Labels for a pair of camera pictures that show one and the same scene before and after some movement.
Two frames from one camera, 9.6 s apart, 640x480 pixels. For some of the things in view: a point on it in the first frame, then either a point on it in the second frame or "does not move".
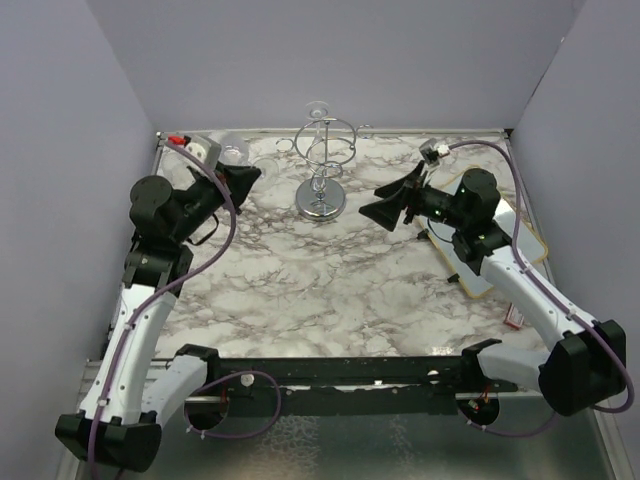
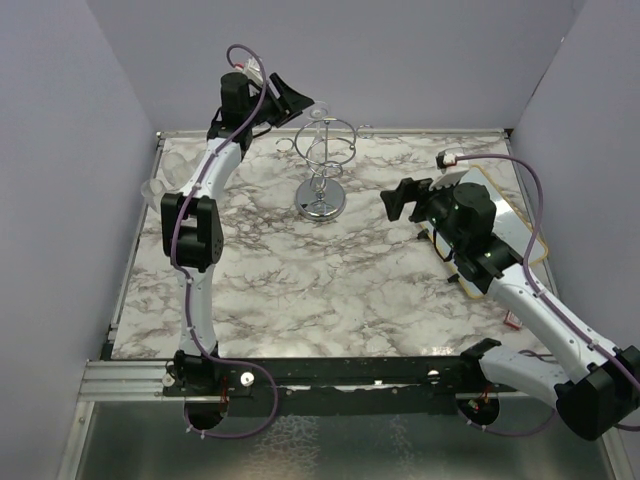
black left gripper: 241,179 → 288,100
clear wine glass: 174,166 does not move
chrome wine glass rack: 327,144 does not move
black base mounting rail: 261,387 does not move
